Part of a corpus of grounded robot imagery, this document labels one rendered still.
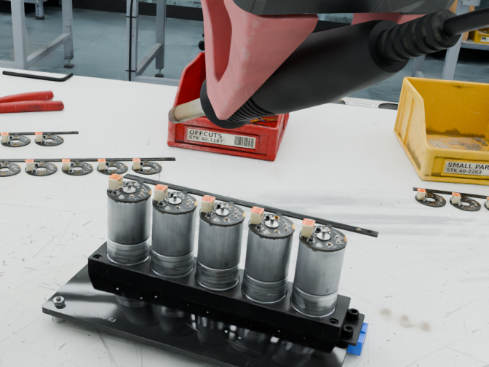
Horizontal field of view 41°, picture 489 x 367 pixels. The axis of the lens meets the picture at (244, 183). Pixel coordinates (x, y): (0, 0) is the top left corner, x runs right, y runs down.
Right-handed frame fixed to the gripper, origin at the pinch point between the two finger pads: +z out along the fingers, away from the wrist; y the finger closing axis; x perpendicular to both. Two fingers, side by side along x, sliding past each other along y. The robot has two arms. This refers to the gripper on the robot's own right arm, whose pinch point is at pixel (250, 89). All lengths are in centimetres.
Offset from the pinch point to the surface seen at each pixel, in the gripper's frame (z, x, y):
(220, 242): 12.1, -0.2, -2.2
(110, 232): 15.4, -3.7, 2.4
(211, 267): 13.6, 0.4, -1.9
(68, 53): 223, -230, -59
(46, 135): 30.7, -23.6, 1.4
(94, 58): 237, -240, -76
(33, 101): 33.3, -30.0, 1.3
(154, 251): 15.0, -1.8, 0.4
